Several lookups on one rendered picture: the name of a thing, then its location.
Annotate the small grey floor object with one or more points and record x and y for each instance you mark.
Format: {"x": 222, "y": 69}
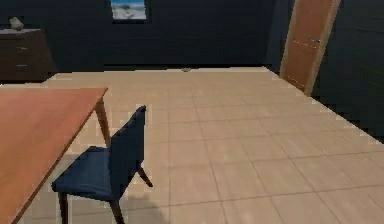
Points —
{"x": 185, "y": 69}

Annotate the grey pottery piece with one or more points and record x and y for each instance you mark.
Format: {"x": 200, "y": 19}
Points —
{"x": 16, "y": 23}

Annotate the blue framed picture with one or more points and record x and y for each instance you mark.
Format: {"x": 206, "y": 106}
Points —
{"x": 128, "y": 9}

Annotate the dark brown chest of drawers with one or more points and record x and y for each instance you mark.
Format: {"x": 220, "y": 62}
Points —
{"x": 23, "y": 55}

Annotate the blue chair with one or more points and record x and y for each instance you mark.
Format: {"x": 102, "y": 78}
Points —
{"x": 113, "y": 156}

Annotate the orange wooden door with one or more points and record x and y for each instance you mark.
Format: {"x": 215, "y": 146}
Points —
{"x": 308, "y": 40}

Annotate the orange wooden table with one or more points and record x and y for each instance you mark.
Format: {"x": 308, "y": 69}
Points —
{"x": 33, "y": 133}

